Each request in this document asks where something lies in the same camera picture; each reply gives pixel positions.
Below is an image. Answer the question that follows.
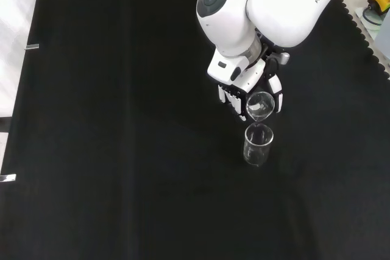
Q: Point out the black bench cloth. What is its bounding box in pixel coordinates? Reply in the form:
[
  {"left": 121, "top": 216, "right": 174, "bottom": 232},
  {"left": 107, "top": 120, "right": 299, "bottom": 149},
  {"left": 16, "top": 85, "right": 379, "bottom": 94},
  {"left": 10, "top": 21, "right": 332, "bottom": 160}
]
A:
[{"left": 0, "top": 0, "right": 390, "bottom": 260}]

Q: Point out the pale grey board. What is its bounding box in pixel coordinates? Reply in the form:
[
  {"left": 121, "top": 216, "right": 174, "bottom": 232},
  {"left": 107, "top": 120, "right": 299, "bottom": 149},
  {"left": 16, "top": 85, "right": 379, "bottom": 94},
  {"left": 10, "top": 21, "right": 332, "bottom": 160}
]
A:
[{"left": 353, "top": 7, "right": 390, "bottom": 71}]

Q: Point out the white wrist camera shell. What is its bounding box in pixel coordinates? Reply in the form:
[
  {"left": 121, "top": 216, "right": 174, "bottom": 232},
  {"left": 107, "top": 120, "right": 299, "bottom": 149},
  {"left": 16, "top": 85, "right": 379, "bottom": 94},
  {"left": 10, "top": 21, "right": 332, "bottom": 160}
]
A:
[{"left": 207, "top": 49, "right": 266, "bottom": 86}]

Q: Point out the small clear glass beaker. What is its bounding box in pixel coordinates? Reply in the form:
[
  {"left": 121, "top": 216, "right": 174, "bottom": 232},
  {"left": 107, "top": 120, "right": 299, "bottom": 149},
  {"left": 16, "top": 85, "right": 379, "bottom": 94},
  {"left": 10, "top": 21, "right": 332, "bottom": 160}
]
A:
[{"left": 246, "top": 90, "right": 275, "bottom": 122}]

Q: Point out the tall clear glass beaker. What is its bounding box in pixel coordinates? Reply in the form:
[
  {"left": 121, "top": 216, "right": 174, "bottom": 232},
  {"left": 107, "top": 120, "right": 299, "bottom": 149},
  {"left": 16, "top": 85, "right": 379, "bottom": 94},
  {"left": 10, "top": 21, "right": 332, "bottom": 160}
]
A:
[{"left": 243, "top": 122, "right": 275, "bottom": 167}]

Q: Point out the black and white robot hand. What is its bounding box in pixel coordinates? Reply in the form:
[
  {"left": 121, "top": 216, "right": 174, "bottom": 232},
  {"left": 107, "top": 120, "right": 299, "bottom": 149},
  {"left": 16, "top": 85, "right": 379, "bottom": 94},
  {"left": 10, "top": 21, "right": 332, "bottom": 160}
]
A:
[{"left": 216, "top": 46, "right": 290, "bottom": 122}]

